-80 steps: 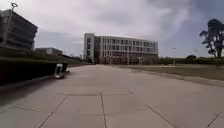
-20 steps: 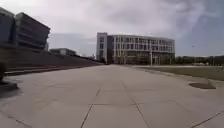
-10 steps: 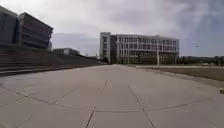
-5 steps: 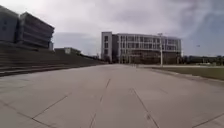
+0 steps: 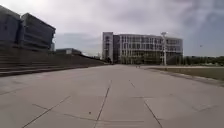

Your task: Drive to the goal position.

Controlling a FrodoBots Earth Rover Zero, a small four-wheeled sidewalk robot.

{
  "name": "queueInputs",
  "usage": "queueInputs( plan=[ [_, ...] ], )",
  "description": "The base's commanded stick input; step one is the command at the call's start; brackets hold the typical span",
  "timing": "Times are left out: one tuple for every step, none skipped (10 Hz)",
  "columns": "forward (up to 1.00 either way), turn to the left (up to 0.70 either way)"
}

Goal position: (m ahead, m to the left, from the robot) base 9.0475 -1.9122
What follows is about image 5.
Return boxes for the grey concrete slab pavement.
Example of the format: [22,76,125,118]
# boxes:
[0,64,224,128]

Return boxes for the white multi-storey building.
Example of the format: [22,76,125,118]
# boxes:
[101,31,184,65]

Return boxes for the low grey building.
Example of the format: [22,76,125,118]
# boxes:
[54,47,83,56]

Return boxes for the lamp pole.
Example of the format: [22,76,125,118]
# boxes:
[160,31,168,67]

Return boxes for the dark hedge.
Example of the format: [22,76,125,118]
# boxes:
[0,46,109,69]

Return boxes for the dark building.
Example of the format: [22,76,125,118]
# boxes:
[19,12,57,53]
[0,4,23,49]

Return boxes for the dark stone steps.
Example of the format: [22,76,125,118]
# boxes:
[0,63,91,78]

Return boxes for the grey kerb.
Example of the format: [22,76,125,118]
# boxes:
[143,67,224,88]

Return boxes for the row of trees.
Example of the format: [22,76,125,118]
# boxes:
[181,55,224,67]

